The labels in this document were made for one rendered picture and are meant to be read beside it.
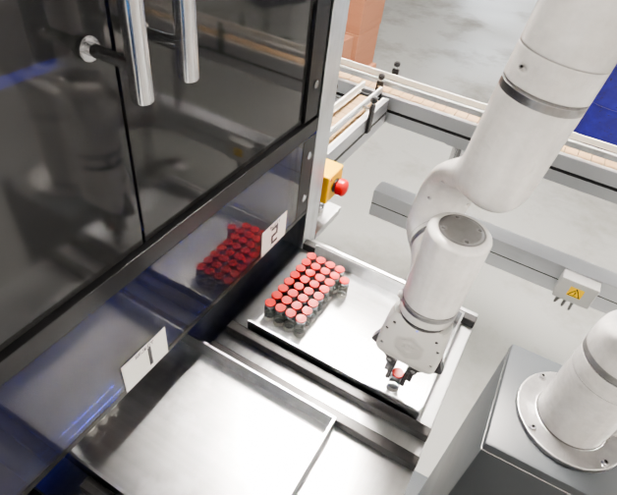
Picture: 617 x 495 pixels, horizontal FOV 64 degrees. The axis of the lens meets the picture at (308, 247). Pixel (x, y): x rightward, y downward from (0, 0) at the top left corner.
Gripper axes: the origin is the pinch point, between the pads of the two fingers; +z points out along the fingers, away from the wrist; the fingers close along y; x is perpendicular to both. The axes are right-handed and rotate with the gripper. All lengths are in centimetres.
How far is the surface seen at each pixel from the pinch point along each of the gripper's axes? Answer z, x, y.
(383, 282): 4.3, 21.3, -11.2
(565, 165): 3, 98, 15
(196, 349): 6.3, -12.8, -33.3
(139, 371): -6.3, -27.1, -31.4
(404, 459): 3.9, -12.0, 6.6
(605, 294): 42, 100, 46
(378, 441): 3.9, -11.5, 2.1
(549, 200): 93, 234, 29
